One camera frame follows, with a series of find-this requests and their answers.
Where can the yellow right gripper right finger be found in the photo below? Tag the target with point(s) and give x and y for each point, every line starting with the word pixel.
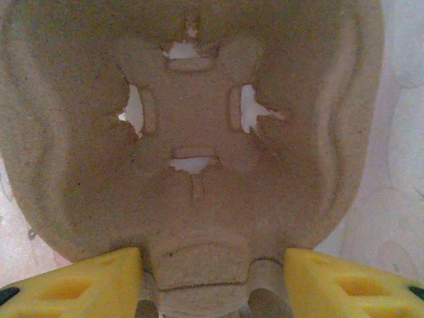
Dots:
pixel 348 288

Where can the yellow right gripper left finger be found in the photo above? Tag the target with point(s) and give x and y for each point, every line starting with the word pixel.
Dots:
pixel 66 288

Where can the brown pulp cup carrier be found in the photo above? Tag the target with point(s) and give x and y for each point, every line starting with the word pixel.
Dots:
pixel 192 106

